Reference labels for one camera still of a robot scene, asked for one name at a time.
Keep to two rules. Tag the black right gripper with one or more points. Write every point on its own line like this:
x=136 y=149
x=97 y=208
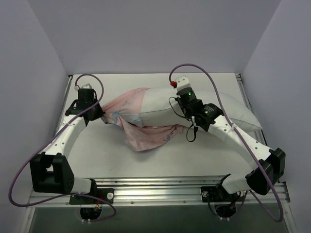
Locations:
x=184 y=102

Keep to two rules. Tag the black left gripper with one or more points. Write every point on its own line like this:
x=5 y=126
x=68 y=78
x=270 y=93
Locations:
x=96 y=114

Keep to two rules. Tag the blue printed pillowcase pink inside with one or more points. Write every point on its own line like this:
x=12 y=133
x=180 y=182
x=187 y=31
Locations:
x=139 y=139

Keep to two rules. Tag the white pillow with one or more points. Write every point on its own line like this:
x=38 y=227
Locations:
x=158 y=107

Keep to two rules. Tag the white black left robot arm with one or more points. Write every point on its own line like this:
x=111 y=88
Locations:
x=50 y=169

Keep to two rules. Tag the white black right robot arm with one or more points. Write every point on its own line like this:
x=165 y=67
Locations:
x=267 y=165

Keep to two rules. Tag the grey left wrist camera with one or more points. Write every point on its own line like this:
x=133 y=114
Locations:
x=86 y=86

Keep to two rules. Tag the aluminium table edge rail left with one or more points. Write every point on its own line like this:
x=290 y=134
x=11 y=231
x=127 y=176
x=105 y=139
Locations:
x=65 y=97

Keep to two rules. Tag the aluminium table edge rail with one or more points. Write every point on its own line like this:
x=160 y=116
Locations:
x=258 y=135
x=65 y=97

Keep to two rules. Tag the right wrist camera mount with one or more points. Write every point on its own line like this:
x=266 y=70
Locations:
x=181 y=83

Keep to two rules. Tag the aluminium table edge rail right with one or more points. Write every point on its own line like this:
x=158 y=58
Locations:
x=258 y=135

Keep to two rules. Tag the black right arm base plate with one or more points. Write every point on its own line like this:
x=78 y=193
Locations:
x=214 y=194

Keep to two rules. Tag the aluminium front rail frame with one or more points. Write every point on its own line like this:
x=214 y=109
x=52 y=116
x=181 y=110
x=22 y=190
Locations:
x=156 y=191

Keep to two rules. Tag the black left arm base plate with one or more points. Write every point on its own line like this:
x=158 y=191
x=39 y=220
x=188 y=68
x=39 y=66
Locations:
x=106 y=194

